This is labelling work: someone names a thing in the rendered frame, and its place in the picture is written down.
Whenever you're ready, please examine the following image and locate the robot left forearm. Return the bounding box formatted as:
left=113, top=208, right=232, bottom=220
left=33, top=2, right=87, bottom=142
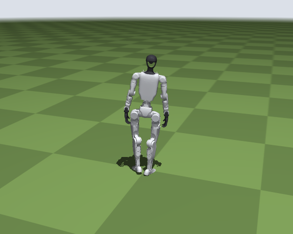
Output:
left=124, top=89, right=133, bottom=110

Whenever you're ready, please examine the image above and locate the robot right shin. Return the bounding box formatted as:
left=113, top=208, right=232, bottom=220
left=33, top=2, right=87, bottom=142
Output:
left=146, top=141, right=156, bottom=171

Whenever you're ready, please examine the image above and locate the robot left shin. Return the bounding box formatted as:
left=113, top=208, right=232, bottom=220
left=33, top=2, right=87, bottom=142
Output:
left=132, top=138, right=141, bottom=167

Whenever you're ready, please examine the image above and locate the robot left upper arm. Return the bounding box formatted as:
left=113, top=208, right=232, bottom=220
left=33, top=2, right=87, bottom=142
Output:
left=129, top=73, right=140, bottom=96

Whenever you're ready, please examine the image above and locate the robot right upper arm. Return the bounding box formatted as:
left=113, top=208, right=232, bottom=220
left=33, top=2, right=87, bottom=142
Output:
left=159, top=75, right=167, bottom=99

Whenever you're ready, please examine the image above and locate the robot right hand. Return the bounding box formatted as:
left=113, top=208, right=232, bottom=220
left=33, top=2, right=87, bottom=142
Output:
left=162, top=112, right=169, bottom=127

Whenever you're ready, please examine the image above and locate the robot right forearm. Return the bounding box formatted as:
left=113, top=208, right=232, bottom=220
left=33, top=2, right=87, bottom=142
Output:
left=162, top=94, right=169, bottom=115

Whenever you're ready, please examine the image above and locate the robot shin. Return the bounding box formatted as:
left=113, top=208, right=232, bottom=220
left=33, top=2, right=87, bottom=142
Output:
left=146, top=141, right=156, bottom=171
left=132, top=138, right=141, bottom=167

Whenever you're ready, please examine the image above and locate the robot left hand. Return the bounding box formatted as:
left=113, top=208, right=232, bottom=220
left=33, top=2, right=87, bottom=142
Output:
left=124, top=107, right=130, bottom=124

